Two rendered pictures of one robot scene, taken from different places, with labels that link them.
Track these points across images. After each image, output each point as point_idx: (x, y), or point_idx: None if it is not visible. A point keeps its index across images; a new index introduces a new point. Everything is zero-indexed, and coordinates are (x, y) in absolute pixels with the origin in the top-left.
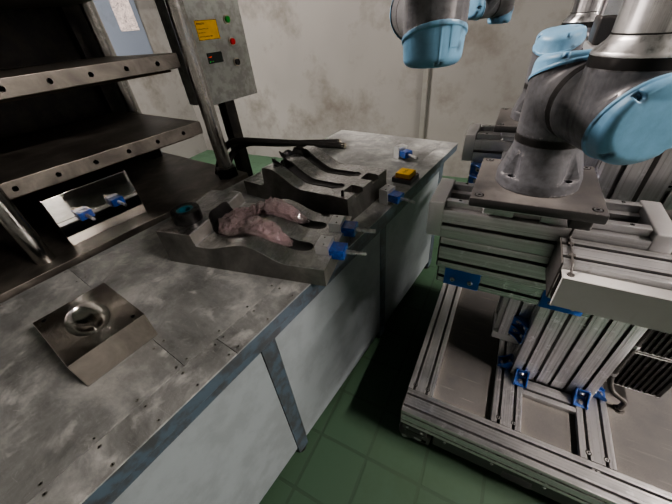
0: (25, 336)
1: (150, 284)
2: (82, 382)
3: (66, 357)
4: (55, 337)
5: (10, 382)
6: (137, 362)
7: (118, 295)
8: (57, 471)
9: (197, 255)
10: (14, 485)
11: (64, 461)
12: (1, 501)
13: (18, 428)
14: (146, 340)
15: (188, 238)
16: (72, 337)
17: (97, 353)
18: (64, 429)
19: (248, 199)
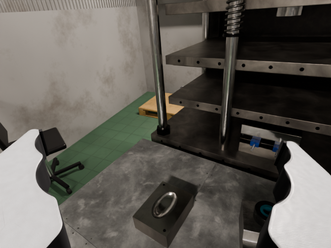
0: (168, 177)
1: (211, 217)
2: None
3: (138, 212)
4: (151, 198)
5: (143, 190)
6: (147, 246)
7: (182, 210)
8: (94, 242)
9: (241, 242)
10: (94, 228)
11: (98, 242)
12: (89, 227)
13: (119, 210)
14: (161, 243)
15: (243, 230)
16: (151, 205)
17: (142, 225)
18: (114, 232)
19: None
